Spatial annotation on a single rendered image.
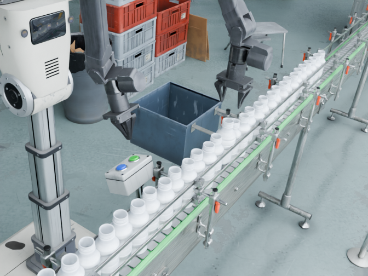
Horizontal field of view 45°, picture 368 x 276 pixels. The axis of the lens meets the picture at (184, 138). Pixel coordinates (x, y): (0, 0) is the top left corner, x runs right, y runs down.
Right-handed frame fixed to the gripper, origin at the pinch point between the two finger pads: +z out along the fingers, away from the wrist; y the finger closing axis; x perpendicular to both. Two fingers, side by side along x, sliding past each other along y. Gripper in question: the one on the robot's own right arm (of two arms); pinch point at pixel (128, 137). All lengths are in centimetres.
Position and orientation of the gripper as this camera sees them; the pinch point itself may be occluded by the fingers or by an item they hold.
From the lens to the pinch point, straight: 136.2
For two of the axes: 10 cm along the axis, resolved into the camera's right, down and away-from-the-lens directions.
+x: -8.0, -0.5, 5.9
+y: 5.6, -4.2, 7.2
